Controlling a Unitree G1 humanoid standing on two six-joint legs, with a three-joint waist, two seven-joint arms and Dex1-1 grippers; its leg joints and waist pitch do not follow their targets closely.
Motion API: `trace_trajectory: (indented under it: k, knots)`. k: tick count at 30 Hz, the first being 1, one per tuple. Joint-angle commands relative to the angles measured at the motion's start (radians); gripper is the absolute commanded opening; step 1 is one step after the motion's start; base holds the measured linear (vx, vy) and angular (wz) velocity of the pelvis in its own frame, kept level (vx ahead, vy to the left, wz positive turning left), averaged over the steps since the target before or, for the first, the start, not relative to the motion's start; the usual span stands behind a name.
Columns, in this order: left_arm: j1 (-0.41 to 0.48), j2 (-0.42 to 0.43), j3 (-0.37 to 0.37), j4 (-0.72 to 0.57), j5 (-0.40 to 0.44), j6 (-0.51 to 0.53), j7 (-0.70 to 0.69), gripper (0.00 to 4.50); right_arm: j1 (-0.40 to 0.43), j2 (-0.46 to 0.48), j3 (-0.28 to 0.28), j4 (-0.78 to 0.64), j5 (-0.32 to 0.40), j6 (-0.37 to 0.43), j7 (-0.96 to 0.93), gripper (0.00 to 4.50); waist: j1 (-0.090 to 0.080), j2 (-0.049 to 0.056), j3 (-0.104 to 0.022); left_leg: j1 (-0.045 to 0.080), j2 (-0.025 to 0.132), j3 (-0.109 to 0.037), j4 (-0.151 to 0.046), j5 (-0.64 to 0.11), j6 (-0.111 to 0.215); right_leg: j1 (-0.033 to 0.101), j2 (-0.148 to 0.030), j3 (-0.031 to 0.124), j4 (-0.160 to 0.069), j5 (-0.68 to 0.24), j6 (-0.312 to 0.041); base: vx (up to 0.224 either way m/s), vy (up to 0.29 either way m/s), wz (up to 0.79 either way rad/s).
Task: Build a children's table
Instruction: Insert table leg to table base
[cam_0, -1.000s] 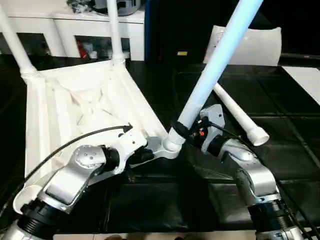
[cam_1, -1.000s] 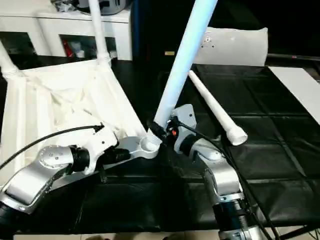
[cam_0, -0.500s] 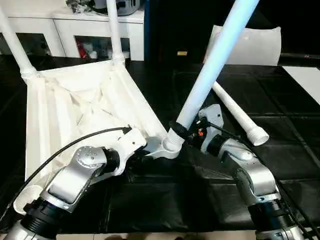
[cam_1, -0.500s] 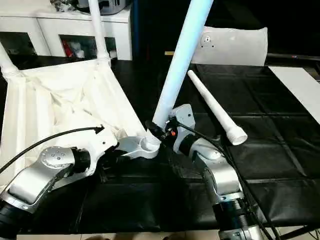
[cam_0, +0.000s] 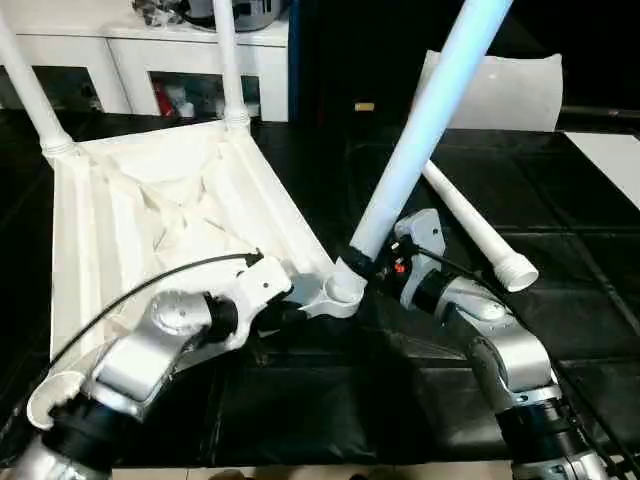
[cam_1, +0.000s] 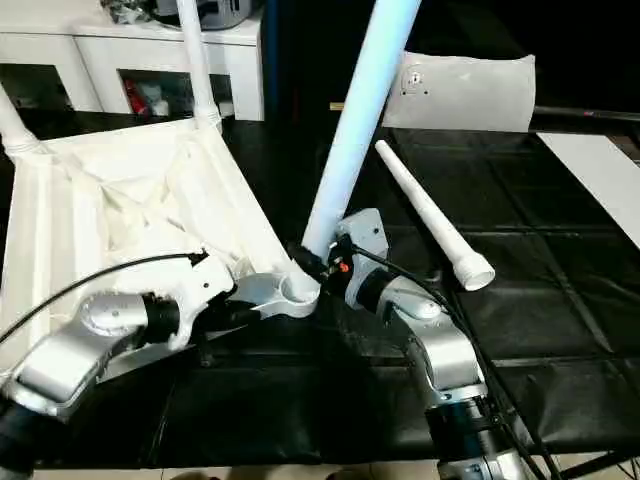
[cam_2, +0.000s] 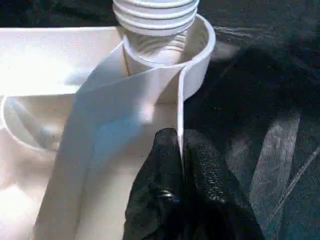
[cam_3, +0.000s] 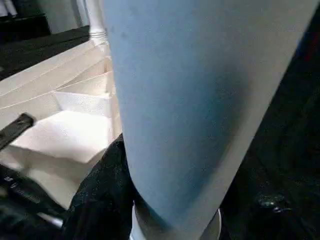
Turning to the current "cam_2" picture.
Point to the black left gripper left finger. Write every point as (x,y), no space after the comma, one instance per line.
(157,195)

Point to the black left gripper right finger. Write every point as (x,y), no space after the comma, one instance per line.
(215,200)

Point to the white plastic table top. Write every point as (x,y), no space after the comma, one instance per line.
(100,100)

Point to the white plastic table leg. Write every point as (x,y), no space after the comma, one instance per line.
(155,15)

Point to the black work mat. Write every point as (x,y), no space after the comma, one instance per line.
(265,125)

